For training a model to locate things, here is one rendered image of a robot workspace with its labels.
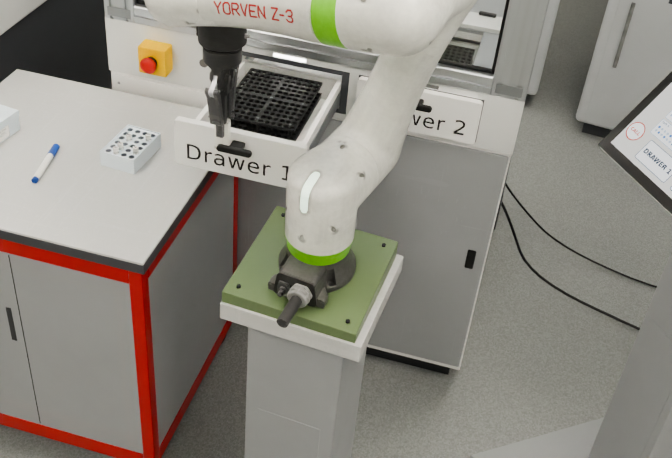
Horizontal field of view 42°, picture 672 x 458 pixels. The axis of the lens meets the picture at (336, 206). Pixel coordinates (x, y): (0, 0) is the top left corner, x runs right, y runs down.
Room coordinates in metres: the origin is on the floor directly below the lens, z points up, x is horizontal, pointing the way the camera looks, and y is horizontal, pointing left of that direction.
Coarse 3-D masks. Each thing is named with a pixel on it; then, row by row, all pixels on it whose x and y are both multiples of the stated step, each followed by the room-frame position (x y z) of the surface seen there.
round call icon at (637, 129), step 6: (636, 120) 1.56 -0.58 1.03; (630, 126) 1.56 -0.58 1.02; (636, 126) 1.55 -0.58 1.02; (642, 126) 1.54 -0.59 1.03; (624, 132) 1.55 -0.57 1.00; (630, 132) 1.55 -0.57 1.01; (636, 132) 1.54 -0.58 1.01; (642, 132) 1.53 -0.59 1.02; (630, 138) 1.53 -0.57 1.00; (636, 138) 1.53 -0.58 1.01
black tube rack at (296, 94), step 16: (256, 80) 1.80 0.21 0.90; (272, 80) 1.80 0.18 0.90; (288, 80) 1.81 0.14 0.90; (304, 80) 1.82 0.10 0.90; (240, 96) 1.72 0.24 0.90; (256, 96) 1.72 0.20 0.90; (272, 96) 1.73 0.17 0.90; (288, 96) 1.74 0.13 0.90; (304, 96) 1.75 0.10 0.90; (320, 96) 1.81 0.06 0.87; (240, 112) 1.65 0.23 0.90; (256, 112) 1.66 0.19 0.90; (272, 112) 1.66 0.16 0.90; (288, 112) 1.67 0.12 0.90; (304, 112) 1.68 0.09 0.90; (240, 128) 1.64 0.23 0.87; (256, 128) 1.63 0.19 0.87; (272, 128) 1.64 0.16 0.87
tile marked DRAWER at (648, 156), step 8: (648, 144) 1.50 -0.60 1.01; (656, 144) 1.49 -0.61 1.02; (640, 152) 1.49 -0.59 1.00; (648, 152) 1.48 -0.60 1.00; (656, 152) 1.48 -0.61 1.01; (664, 152) 1.47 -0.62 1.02; (640, 160) 1.48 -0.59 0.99; (648, 160) 1.47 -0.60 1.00; (656, 160) 1.46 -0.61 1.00; (664, 160) 1.45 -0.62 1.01; (648, 168) 1.45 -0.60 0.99; (656, 168) 1.44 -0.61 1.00; (664, 168) 1.44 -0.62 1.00; (656, 176) 1.43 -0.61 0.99; (664, 176) 1.42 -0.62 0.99
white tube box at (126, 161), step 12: (120, 132) 1.68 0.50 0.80; (132, 132) 1.69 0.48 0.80; (144, 132) 1.69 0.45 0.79; (156, 132) 1.69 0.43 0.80; (108, 144) 1.63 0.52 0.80; (132, 144) 1.64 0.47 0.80; (144, 144) 1.65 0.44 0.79; (156, 144) 1.67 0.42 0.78; (108, 156) 1.59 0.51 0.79; (120, 156) 1.58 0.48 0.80; (132, 156) 1.60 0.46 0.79; (144, 156) 1.62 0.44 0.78; (120, 168) 1.58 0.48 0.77; (132, 168) 1.57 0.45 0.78
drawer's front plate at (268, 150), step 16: (176, 128) 1.55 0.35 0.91; (192, 128) 1.54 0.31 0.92; (208, 128) 1.54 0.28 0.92; (176, 144) 1.55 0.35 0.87; (192, 144) 1.54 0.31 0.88; (208, 144) 1.54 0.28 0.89; (256, 144) 1.51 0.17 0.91; (272, 144) 1.51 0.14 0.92; (288, 144) 1.50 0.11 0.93; (304, 144) 1.51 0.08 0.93; (176, 160) 1.55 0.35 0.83; (192, 160) 1.54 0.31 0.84; (208, 160) 1.54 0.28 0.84; (224, 160) 1.53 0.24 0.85; (240, 160) 1.52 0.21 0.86; (256, 160) 1.51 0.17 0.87; (272, 160) 1.51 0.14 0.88; (288, 160) 1.50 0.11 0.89; (240, 176) 1.52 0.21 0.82; (256, 176) 1.51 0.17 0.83; (272, 176) 1.51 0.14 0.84
